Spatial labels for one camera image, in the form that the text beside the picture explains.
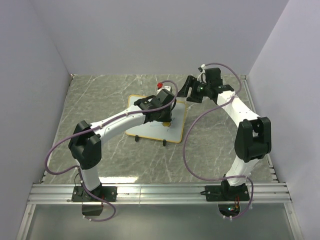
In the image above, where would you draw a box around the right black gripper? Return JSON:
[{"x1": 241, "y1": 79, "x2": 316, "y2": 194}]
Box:
[{"x1": 176, "y1": 75, "x2": 211, "y2": 104}]

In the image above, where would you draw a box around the yellow framed whiteboard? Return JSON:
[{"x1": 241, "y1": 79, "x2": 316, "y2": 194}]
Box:
[{"x1": 125, "y1": 100, "x2": 187, "y2": 144}]

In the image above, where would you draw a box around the yellow bone-shaped eraser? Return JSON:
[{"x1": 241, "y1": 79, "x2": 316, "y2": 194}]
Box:
[{"x1": 162, "y1": 122, "x2": 171, "y2": 127}]

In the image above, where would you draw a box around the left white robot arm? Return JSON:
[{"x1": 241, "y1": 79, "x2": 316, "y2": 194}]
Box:
[{"x1": 68, "y1": 90, "x2": 177, "y2": 201}]

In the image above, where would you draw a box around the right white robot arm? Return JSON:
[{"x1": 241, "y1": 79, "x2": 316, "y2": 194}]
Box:
[{"x1": 178, "y1": 73, "x2": 272, "y2": 200}]

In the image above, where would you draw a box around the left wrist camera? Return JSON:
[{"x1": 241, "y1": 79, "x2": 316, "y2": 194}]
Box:
[{"x1": 155, "y1": 82, "x2": 174, "y2": 106}]

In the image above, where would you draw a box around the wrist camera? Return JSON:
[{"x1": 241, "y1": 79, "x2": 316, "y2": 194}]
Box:
[
  {"x1": 155, "y1": 82, "x2": 174, "y2": 106},
  {"x1": 197, "y1": 64, "x2": 223, "y2": 87}
]

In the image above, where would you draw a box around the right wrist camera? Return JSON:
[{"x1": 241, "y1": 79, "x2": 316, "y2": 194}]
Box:
[{"x1": 197, "y1": 64, "x2": 223, "y2": 87}]

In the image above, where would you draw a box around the aluminium mounting rail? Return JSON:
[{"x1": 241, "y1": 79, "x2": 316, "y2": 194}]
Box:
[{"x1": 27, "y1": 182, "x2": 292, "y2": 205}]

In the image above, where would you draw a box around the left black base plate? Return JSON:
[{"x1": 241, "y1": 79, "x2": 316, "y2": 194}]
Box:
[{"x1": 71, "y1": 185, "x2": 117, "y2": 202}]

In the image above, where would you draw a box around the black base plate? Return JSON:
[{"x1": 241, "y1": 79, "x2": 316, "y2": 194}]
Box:
[
  {"x1": 71, "y1": 185, "x2": 117, "y2": 202},
  {"x1": 200, "y1": 184, "x2": 250, "y2": 202}
]

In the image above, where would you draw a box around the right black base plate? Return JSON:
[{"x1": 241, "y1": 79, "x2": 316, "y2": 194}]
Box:
[{"x1": 200, "y1": 184, "x2": 250, "y2": 202}]

